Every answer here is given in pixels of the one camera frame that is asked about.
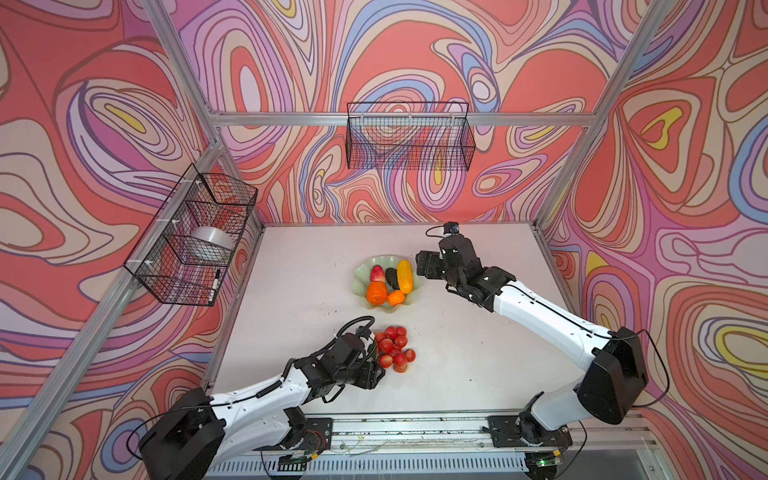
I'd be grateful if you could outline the black wire basket back wall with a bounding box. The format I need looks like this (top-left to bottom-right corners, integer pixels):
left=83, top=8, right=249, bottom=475
left=345, top=100, right=476, bottom=172

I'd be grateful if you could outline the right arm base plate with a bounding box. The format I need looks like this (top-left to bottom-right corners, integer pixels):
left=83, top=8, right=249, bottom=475
left=481, top=415, right=573, bottom=451

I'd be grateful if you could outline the red lychee bunch with leaf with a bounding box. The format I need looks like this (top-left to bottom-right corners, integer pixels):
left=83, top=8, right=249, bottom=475
left=373, top=326, right=416, bottom=373

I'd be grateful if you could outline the green circuit board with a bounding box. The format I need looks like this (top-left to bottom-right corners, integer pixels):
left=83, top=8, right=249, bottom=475
left=277, top=455, right=315, bottom=471

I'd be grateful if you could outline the small orange tangerine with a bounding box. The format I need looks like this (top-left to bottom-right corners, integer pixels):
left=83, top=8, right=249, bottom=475
left=387, top=290, right=406, bottom=306

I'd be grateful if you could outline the large orange fake fruit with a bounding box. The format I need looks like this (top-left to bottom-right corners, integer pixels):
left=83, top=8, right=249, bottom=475
left=365, top=281, right=389, bottom=306

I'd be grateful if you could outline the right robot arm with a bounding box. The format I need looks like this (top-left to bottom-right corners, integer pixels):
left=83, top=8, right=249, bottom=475
left=416, top=222, right=648, bottom=446

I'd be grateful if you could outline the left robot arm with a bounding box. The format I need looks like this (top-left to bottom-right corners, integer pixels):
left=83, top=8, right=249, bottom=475
left=138, top=327, right=385, bottom=479

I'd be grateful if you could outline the green scalloped fruit bowl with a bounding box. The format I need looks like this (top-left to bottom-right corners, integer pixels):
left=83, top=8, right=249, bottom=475
left=350, top=255, right=421, bottom=313

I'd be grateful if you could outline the red yellow fake peach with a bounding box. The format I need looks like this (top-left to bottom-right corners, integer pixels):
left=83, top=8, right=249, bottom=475
left=369, top=265, right=386, bottom=283

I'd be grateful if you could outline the black wire basket wall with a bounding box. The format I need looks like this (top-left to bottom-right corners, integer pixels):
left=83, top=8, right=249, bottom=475
left=345, top=100, right=476, bottom=172
left=123, top=165, right=258, bottom=307

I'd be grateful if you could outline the dark fake avocado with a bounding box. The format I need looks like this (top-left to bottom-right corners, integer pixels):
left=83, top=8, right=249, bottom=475
left=385, top=268, right=400, bottom=291

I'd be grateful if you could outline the black wire basket left wall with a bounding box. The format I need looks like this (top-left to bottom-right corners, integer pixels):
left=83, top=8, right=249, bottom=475
left=123, top=165, right=258, bottom=307

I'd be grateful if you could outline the silver tape roll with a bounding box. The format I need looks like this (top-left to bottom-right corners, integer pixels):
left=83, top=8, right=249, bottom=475
left=191, top=226, right=234, bottom=250

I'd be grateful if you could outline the black marker in basket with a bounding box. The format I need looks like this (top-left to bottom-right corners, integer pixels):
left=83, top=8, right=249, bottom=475
left=208, top=269, right=221, bottom=304

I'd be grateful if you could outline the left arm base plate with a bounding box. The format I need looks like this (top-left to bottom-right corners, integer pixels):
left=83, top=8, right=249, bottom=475
left=278, top=417, right=333, bottom=454

